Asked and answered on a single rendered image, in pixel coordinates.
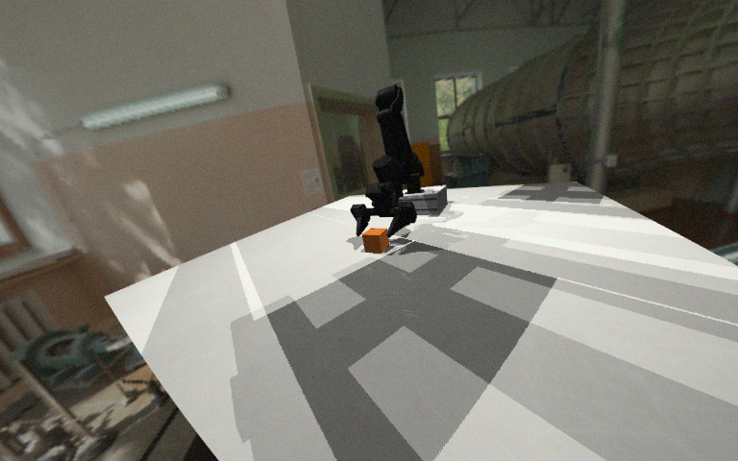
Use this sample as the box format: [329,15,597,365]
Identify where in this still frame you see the brown block with dark square face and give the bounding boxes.
[362,229,390,254]

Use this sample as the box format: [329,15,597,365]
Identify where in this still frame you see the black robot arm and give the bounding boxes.
[365,85,425,206]

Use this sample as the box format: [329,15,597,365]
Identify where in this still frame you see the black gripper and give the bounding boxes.
[350,190,417,238]

